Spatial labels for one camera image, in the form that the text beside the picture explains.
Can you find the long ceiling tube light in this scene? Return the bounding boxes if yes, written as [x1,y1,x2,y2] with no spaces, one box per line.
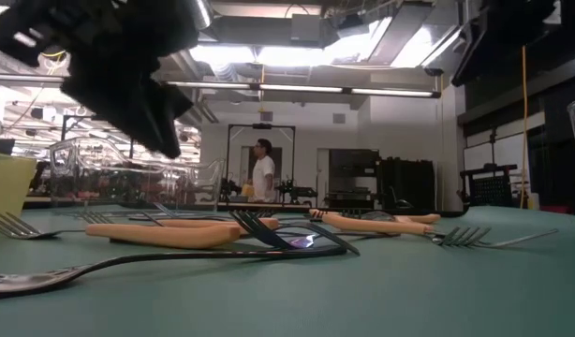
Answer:
[163,80,442,98]

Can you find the yellow plastic bin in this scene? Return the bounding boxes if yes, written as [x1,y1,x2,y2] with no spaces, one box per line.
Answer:
[0,152,38,217]

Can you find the iridescent rainbow metal fork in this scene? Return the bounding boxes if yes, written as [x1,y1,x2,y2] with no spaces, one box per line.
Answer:
[141,202,185,229]
[229,209,401,257]

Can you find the grey ceiling ventilation unit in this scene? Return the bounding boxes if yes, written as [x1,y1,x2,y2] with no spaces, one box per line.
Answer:
[290,13,327,47]

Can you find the black perforated cart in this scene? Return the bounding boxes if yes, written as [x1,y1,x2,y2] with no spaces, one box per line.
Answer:
[459,163,519,210]

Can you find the silver ceiling duct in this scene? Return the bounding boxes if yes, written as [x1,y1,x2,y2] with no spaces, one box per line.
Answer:
[196,0,214,30]

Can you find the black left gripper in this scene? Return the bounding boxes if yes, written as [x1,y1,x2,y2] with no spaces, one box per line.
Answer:
[0,0,200,160]

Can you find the person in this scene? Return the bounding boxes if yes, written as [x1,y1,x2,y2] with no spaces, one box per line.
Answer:
[247,138,277,204]

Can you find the black storage cabinet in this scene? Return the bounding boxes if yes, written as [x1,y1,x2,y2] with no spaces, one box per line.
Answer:
[327,148,380,210]

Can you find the green table mat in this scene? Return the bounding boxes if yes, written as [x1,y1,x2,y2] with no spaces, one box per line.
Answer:
[0,204,575,337]

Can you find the black equipment box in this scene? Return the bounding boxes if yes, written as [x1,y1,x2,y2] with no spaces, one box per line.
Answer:
[378,157,437,212]

